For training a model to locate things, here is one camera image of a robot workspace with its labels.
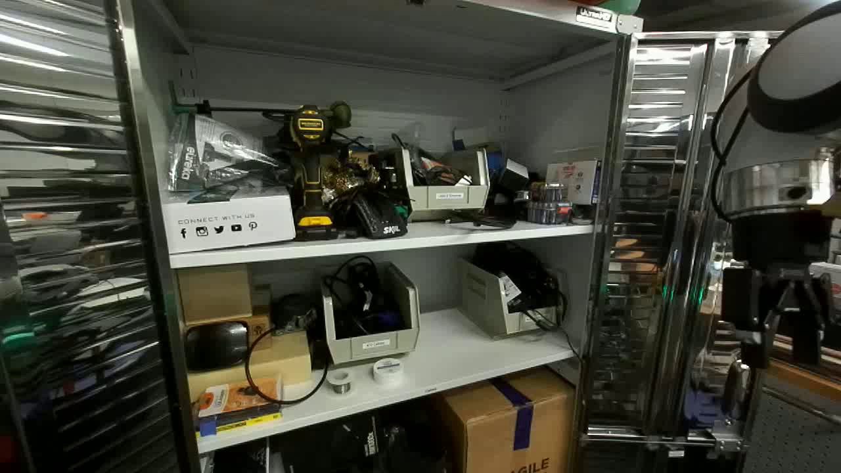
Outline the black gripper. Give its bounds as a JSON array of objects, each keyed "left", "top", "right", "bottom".
[{"left": 722, "top": 208, "right": 833, "bottom": 370}]

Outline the steel tray rack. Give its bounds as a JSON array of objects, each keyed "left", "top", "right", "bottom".
[
  {"left": 0, "top": 0, "right": 181, "bottom": 473},
  {"left": 580, "top": 30, "right": 775, "bottom": 455}
]

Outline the white card with red print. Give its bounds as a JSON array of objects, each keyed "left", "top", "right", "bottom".
[{"left": 545, "top": 158, "right": 604, "bottom": 212}]

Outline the clear plastic parts case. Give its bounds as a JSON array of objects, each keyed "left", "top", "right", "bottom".
[{"left": 525, "top": 183, "right": 574, "bottom": 227}]

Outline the grey storage bin with black gear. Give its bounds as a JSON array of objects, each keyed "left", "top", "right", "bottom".
[{"left": 457, "top": 248, "right": 565, "bottom": 343}]

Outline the large cardboard box blue tape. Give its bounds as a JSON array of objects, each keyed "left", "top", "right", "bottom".
[{"left": 431, "top": 365, "right": 580, "bottom": 473}]

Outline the white metal shelf unit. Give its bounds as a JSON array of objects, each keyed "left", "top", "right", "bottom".
[{"left": 107, "top": 0, "right": 647, "bottom": 473}]

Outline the grey storage bin with tools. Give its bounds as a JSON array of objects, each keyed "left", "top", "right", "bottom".
[{"left": 395, "top": 146, "right": 495, "bottom": 222}]

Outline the white tape roll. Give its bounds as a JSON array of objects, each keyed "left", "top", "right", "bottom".
[{"left": 365, "top": 355, "right": 408, "bottom": 390}]

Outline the black battery charger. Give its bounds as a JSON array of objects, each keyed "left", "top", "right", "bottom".
[{"left": 336, "top": 185, "right": 412, "bottom": 243}]

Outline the small grey tape roll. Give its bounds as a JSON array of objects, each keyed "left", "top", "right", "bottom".
[{"left": 324, "top": 368, "right": 356, "bottom": 398}]

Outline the olive round knob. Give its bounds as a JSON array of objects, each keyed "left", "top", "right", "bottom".
[{"left": 325, "top": 101, "right": 356, "bottom": 131}]

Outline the light wooden box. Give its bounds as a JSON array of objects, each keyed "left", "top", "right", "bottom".
[{"left": 185, "top": 313, "right": 315, "bottom": 405}]

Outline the orange yellow book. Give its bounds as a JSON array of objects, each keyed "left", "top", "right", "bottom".
[{"left": 189, "top": 377, "right": 290, "bottom": 440}]

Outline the white box with social icons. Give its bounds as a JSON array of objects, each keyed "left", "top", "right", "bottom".
[{"left": 161, "top": 189, "right": 300, "bottom": 257}]

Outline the black round case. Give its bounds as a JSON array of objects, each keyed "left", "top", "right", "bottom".
[{"left": 181, "top": 319, "right": 253, "bottom": 373}]

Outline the small plain cardboard box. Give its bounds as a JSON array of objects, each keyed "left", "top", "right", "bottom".
[{"left": 177, "top": 267, "right": 257, "bottom": 328}]

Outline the clear plastic bag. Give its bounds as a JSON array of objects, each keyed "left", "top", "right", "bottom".
[{"left": 166, "top": 110, "right": 285, "bottom": 206}]

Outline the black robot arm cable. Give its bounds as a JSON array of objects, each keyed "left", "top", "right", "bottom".
[{"left": 707, "top": 64, "right": 768, "bottom": 225}]

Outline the black cable bundle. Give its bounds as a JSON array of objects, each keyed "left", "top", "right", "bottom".
[{"left": 504, "top": 286, "right": 574, "bottom": 343}]

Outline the grey storage bin with cables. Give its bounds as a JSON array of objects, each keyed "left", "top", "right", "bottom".
[{"left": 318, "top": 257, "right": 423, "bottom": 368}]

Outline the yellow black cordless drill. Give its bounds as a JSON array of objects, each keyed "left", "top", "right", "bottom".
[{"left": 262, "top": 104, "right": 356, "bottom": 243}]

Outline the thin black cable loop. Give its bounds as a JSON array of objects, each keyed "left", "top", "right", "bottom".
[{"left": 241, "top": 322, "right": 331, "bottom": 409}]

